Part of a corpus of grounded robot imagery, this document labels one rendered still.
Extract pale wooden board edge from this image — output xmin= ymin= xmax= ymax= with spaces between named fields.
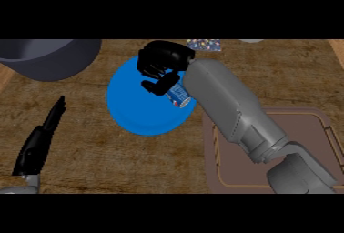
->
xmin=327 ymin=39 xmax=344 ymax=68

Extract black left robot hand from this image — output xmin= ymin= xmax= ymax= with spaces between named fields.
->
xmin=10 ymin=95 xmax=68 ymax=177

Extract blue round plate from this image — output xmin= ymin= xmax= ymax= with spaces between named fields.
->
xmin=104 ymin=55 xmax=197 ymax=137

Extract speckled dark patterned box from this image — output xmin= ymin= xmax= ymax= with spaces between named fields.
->
xmin=186 ymin=39 xmax=223 ymax=52

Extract dark grey round pot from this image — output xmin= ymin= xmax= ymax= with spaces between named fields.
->
xmin=0 ymin=39 xmax=103 ymax=82

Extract brown rectangular tray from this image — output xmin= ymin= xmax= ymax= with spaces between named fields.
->
xmin=202 ymin=106 xmax=344 ymax=195

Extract blue soda can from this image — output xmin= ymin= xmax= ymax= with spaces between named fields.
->
xmin=163 ymin=79 xmax=192 ymax=108

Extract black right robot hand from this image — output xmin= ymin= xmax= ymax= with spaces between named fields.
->
xmin=135 ymin=40 xmax=196 ymax=97

